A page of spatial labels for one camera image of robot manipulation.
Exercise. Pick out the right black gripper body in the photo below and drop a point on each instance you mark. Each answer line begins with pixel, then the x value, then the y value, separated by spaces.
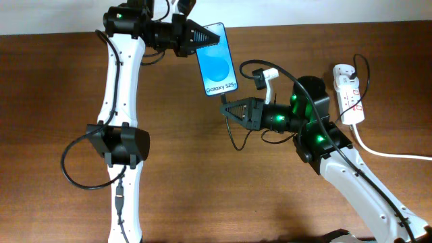
pixel 280 116

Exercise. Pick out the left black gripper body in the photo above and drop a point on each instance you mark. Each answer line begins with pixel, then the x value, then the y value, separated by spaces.
pixel 171 36

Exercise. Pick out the blue Galaxy smartphone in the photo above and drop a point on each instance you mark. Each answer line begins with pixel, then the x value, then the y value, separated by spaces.
pixel 216 65

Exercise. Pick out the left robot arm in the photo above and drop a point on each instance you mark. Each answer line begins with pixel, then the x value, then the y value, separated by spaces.
pixel 129 29

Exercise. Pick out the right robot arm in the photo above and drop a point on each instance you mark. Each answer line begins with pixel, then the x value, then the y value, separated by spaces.
pixel 321 144

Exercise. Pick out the white USB charger plug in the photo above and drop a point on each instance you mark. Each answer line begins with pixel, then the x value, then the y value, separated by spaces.
pixel 343 83

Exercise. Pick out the white power strip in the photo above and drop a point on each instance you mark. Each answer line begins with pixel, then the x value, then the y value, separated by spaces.
pixel 351 110

